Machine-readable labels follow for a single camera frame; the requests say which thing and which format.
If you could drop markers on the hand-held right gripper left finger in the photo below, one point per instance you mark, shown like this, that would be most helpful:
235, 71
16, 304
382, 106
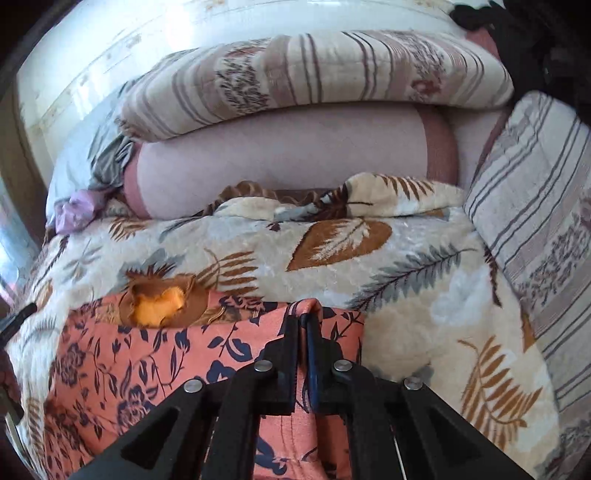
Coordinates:
292, 337

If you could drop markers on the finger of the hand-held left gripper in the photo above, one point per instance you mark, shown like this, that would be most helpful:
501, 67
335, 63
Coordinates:
16, 321

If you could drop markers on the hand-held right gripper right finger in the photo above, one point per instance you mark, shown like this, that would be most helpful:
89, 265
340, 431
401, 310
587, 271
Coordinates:
313, 369

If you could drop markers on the orange floral print garment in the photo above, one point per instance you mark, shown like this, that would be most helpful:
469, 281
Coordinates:
138, 369

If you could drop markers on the cream leaf print blanket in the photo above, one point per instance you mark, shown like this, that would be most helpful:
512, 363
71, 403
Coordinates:
415, 323

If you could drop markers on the purple cloth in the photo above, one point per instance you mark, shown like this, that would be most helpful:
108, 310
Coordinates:
78, 210

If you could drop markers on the light grey ruffled pillow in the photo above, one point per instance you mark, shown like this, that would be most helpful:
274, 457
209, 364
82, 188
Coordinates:
78, 157

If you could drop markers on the pink bolster pillow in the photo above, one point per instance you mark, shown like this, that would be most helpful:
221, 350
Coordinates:
277, 157

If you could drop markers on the striped beige floral pillow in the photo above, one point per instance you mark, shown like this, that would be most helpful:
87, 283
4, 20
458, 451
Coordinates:
300, 78
540, 221

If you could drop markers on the dark clothing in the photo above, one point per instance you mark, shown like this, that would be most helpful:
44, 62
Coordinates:
521, 37

